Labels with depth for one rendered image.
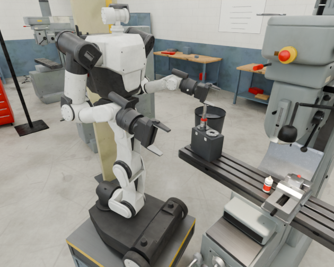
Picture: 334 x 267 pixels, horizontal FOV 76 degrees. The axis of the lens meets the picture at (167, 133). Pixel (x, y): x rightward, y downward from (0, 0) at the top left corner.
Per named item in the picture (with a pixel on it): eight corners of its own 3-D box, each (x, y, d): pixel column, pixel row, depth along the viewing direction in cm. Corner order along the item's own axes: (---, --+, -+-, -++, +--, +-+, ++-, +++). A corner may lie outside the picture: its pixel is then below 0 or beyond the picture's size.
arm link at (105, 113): (111, 121, 80) (90, 124, 88) (128, 115, 87) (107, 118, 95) (106, 104, 79) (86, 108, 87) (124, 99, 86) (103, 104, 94)
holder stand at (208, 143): (208, 162, 152) (211, 138, 143) (190, 148, 169) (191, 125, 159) (221, 157, 158) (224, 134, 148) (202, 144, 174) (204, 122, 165)
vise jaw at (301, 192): (298, 202, 110) (301, 196, 109) (275, 189, 119) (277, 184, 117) (303, 196, 114) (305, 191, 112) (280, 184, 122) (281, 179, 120)
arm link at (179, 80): (182, 97, 121) (164, 89, 124) (189, 89, 129) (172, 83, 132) (186, 79, 114) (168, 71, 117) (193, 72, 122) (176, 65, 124)
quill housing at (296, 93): (296, 152, 103) (318, 87, 87) (255, 136, 116) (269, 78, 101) (309, 139, 114) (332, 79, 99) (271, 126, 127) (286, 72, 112)
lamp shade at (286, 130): (278, 140, 91) (281, 127, 88) (277, 133, 97) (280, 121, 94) (296, 144, 89) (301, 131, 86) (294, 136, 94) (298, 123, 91)
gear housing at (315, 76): (321, 90, 84) (331, 64, 79) (262, 78, 100) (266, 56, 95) (343, 76, 104) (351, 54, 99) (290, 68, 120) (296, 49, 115)
